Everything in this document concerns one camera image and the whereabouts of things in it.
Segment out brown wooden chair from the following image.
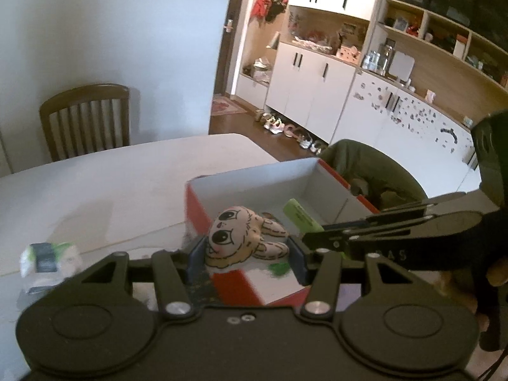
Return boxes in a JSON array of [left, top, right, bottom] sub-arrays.
[[39, 83, 131, 163]]

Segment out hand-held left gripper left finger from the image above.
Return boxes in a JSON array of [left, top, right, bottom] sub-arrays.
[[75, 238, 216, 322]]

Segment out wooden wall shelves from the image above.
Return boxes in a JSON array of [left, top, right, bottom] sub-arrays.
[[375, 0, 508, 93]]

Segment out red patterned rug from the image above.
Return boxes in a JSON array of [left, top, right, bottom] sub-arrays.
[[210, 96, 249, 117]]

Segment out white tissue packet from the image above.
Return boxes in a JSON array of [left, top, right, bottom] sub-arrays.
[[20, 241, 84, 296]]

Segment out person's right hand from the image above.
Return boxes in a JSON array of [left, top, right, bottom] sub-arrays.
[[474, 260, 508, 332]]

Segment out red and white cardboard box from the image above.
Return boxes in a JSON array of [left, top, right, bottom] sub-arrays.
[[184, 157, 382, 308]]

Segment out white board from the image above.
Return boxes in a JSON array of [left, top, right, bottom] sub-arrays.
[[391, 51, 416, 82]]

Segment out entryway shelf unit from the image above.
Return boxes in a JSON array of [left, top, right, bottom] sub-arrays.
[[232, 0, 296, 107]]

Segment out beige bunny plush toy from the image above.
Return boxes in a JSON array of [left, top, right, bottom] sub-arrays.
[[204, 205, 290, 274]]

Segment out row of shoes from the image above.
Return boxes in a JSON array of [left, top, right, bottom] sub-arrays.
[[254, 109, 328, 154]]

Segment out tall white cabinet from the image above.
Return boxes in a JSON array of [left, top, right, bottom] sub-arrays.
[[265, 0, 389, 144]]

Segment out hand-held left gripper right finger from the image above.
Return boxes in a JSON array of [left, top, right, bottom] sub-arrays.
[[288, 235, 402, 322]]

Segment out red hanging clothes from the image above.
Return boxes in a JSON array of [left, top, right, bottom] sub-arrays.
[[252, 0, 272, 20]]

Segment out pink box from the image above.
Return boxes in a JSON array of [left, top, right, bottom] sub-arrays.
[[337, 44, 363, 62]]

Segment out entrance door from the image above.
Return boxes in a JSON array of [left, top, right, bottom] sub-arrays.
[[213, 0, 239, 100]]

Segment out olive green padded chair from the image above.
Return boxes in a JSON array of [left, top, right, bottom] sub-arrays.
[[319, 139, 429, 212]]

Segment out white sideboard with stickers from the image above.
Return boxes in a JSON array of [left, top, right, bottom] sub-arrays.
[[329, 67, 482, 197]]

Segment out dark hanging clothes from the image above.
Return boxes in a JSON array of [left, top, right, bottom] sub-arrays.
[[266, 0, 290, 22]]

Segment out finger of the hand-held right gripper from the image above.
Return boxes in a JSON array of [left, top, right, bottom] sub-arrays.
[[301, 227, 412, 254], [363, 191, 468, 226]]

